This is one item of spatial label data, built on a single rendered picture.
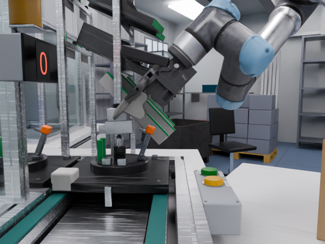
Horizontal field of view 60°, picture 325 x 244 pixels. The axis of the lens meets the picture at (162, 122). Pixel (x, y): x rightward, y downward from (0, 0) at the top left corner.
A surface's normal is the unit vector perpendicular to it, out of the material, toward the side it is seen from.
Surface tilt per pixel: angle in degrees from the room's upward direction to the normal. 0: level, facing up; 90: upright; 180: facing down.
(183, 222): 0
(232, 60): 122
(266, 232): 0
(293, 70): 90
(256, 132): 90
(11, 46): 90
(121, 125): 90
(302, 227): 0
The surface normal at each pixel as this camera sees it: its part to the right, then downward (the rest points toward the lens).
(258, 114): -0.51, 0.10
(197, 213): 0.00, -0.99
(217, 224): -0.04, 0.11
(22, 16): 0.25, 0.11
